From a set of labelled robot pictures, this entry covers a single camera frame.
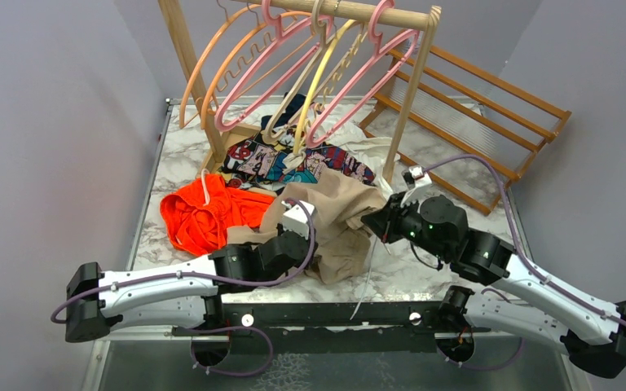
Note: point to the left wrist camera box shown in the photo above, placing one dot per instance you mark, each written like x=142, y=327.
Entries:
x=297, y=217

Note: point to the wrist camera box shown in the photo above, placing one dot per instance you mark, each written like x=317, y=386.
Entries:
x=297, y=217
x=419, y=185

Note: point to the yellow hanger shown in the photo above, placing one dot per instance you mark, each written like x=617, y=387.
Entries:
x=321, y=59

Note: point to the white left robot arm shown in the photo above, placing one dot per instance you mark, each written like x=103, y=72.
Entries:
x=182, y=295

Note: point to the beige hanger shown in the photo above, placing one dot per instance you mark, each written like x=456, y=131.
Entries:
x=321, y=28

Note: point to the white garment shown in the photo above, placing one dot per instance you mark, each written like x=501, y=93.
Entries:
x=353, y=154

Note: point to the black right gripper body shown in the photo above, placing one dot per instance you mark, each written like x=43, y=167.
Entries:
x=406, y=221

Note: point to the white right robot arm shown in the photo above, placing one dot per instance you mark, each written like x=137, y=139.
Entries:
x=591, y=332

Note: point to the dark navy garment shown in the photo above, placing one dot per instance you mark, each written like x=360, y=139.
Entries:
x=287, y=114

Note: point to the beige shorts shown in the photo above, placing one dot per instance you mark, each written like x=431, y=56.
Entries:
x=343, y=241

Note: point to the orange wooden slatted shelf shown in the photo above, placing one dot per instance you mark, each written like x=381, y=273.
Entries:
x=459, y=108

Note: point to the outer orange hanger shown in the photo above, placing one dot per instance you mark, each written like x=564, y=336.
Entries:
x=205, y=102

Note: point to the orange mesh shorts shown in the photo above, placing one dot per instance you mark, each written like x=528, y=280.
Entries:
x=198, y=215

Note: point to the black mounting rail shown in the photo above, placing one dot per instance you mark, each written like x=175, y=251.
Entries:
x=329, y=328

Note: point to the wooden clothes rack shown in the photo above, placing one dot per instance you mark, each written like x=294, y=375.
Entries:
x=388, y=27

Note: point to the comic print shorts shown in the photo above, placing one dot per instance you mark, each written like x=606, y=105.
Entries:
x=254, y=163

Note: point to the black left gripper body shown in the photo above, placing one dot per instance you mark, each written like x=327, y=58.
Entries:
x=307, y=243

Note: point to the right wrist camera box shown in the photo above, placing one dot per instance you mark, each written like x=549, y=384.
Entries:
x=419, y=185

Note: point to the orange hanger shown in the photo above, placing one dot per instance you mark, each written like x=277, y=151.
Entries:
x=205, y=102
x=251, y=52

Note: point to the cream notched hanger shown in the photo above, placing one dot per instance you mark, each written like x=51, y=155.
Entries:
x=327, y=86

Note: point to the inner orange hanger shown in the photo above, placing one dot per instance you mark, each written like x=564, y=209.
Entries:
x=251, y=52

